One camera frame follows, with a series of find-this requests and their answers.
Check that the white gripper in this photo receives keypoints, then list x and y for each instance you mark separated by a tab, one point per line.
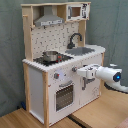
88	71

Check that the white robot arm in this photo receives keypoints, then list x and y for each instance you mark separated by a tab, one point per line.
109	75

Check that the grey range hood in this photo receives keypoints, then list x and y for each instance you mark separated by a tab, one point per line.
48	18

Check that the wooden toy kitchen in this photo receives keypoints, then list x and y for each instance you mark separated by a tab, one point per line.
37	40

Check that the white oven door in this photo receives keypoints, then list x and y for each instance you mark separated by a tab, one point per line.
63	99

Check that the white cupboard door with dispenser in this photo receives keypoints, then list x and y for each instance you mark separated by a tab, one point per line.
90	87

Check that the wooden table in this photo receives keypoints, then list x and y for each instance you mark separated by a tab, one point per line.
108	111

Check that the silver toy pot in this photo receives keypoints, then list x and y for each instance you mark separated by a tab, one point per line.
50	56

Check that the white toy microwave door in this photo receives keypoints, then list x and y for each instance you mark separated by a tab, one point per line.
77	11

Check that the right red stove knob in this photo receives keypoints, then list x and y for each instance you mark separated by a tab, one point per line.
74	69

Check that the grey toy sink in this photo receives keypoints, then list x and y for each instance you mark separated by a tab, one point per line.
79	51

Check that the black toy faucet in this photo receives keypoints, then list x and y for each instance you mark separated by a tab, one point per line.
71	43

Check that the black toy stovetop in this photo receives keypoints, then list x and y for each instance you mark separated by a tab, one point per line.
60	58

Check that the left red stove knob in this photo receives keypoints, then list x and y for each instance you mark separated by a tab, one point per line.
56	75

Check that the red stove knob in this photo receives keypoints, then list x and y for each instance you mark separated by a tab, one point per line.
56	75
74	69

